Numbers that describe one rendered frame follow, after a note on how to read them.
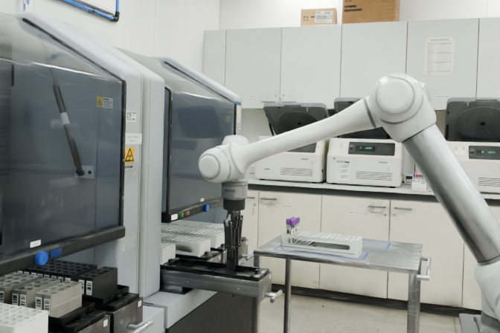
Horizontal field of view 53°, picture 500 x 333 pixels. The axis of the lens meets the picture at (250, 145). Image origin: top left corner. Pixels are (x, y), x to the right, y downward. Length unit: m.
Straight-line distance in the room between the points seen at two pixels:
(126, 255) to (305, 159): 2.58
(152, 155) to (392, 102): 0.75
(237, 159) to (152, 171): 0.29
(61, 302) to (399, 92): 0.97
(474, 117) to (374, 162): 0.84
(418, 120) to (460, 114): 2.76
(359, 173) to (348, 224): 0.40
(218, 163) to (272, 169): 2.56
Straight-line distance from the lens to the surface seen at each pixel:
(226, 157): 1.47
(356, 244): 1.90
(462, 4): 4.59
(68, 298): 1.32
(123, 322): 1.40
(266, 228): 4.06
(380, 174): 3.86
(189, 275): 1.69
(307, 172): 3.92
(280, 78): 4.31
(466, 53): 4.17
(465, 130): 4.26
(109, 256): 1.51
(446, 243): 3.89
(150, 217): 1.62
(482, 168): 3.85
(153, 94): 1.60
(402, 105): 1.31
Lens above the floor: 1.26
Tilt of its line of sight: 1 degrees down
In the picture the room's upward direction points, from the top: 2 degrees clockwise
